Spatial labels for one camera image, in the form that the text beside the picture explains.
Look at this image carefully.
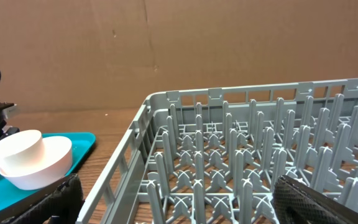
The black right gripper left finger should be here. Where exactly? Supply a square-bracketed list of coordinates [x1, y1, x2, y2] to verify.
[0, 174, 84, 224]

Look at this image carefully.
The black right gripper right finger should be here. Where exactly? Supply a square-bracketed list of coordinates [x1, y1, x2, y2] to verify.
[273, 175, 358, 224]

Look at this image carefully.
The grey plastic dishwasher rack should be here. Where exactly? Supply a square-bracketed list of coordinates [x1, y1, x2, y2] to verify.
[77, 79, 358, 223]

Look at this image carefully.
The pale green cup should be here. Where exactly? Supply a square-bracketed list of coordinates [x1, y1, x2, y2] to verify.
[0, 129, 45, 175]

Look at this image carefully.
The pink bowl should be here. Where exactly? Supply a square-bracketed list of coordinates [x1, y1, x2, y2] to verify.
[0, 136, 73, 190]

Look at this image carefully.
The teal serving tray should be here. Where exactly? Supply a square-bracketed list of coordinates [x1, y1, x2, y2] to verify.
[0, 133, 96, 211]

